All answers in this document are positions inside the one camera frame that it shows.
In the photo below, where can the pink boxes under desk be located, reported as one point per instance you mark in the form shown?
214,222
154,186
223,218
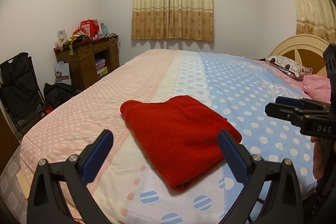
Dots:
101,64

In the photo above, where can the brown wooden desk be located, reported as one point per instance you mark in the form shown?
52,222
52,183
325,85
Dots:
84,66

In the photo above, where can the pale teal box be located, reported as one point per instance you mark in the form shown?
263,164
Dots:
103,29

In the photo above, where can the red knit sweater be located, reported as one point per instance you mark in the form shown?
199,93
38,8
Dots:
178,140

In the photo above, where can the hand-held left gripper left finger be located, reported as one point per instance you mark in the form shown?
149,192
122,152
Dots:
95,158

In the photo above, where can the polka dot bed sheet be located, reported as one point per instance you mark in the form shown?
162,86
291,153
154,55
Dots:
183,69

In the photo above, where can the cream wooden headboard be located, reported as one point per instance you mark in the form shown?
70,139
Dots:
299,40

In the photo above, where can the white picture card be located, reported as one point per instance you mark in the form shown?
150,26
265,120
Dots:
61,36

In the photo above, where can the brown wooden door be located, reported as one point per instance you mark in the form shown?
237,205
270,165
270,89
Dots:
6,140

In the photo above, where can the floral mattress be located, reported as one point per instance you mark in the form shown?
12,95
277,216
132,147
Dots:
10,187

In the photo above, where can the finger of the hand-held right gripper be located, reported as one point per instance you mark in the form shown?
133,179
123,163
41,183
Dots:
281,111
291,101

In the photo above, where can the colourful cloth pile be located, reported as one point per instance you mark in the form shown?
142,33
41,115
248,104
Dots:
77,39

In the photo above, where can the patterned pillow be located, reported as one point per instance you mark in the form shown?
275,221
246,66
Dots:
284,65

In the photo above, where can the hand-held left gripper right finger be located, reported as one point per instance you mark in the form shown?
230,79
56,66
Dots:
233,158

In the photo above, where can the red gift box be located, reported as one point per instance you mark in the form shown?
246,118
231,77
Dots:
88,28

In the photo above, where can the black folding chair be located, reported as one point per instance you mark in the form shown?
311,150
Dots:
18,87

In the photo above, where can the black bag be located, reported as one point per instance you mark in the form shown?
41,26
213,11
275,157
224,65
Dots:
57,94

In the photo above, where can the white paper bag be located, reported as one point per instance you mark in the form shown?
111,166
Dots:
62,75

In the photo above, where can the pink pillow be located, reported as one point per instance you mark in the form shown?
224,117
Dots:
317,87

